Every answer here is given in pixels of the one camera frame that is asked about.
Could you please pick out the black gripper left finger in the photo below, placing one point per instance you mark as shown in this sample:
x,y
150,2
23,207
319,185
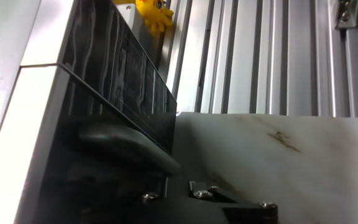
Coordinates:
x,y
120,214

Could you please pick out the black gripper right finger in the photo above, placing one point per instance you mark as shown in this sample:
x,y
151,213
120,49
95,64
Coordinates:
x,y
247,214

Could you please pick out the marble pattern table mat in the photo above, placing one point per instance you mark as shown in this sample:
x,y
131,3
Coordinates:
x,y
291,174

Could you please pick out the yellow octopus toy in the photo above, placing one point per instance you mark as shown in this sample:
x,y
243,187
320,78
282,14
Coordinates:
x,y
154,12

